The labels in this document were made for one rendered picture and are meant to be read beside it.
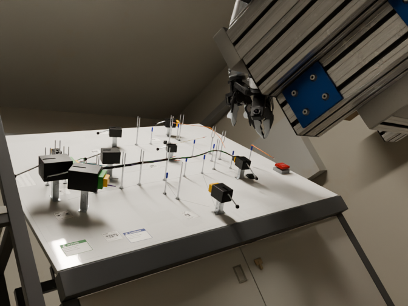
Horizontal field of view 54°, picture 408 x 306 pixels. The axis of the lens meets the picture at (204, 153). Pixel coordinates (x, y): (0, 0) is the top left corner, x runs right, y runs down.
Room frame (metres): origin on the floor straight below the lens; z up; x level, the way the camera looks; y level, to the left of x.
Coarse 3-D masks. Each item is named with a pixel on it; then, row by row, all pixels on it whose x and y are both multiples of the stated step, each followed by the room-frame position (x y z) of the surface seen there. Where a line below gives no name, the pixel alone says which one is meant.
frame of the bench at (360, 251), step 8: (344, 224) 1.72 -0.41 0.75; (352, 232) 1.74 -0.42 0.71; (352, 240) 1.72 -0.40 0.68; (360, 248) 1.73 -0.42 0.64; (360, 256) 1.71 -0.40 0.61; (368, 264) 1.73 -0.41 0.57; (376, 280) 1.72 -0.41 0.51; (384, 288) 1.74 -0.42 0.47; (384, 296) 1.72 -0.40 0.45; (64, 304) 0.98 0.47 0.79; (72, 304) 0.99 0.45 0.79; (392, 304) 1.73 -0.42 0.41
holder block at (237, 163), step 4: (240, 156) 1.61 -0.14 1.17; (244, 156) 1.62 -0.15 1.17; (236, 160) 1.60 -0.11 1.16; (240, 160) 1.58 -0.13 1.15; (244, 160) 1.57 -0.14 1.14; (248, 160) 1.58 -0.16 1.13; (236, 164) 1.61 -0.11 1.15; (240, 164) 1.58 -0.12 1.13; (244, 164) 1.58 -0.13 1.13; (248, 164) 1.59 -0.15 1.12; (240, 168) 1.59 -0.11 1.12; (244, 168) 1.59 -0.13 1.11; (248, 168) 1.60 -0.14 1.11
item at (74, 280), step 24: (264, 216) 1.41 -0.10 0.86; (288, 216) 1.48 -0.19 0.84; (312, 216) 1.56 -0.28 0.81; (192, 240) 1.20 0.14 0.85; (216, 240) 1.25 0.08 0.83; (240, 240) 1.31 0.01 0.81; (96, 264) 1.00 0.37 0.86; (120, 264) 1.04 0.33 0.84; (144, 264) 1.09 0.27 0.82; (168, 264) 1.13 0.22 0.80; (72, 288) 0.96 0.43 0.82; (96, 288) 1.00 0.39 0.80
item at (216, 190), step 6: (216, 186) 1.29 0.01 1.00; (222, 186) 1.30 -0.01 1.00; (228, 186) 1.32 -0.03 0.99; (216, 192) 1.30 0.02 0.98; (222, 192) 1.28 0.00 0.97; (228, 192) 1.29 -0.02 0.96; (216, 198) 1.31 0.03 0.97; (222, 198) 1.29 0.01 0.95; (228, 198) 1.31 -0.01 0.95; (216, 204) 1.34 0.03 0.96; (222, 204) 1.34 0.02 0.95; (216, 210) 1.35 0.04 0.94; (222, 210) 1.36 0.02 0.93
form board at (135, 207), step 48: (48, 144) 1.50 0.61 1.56; (96, 144) 1.61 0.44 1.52; (144, 144) 1.73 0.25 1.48; (192, 144) 1.86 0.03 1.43; (48, 192) 1.21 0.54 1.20; (144, 192) 1.36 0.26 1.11; (192, 192) 1.44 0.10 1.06; (240, 192) 1.53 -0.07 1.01; (288, 192) 1.63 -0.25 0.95; (48, 240) 1.03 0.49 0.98; (96, 240) 1.08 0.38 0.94; (144, 240) 1.13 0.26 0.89
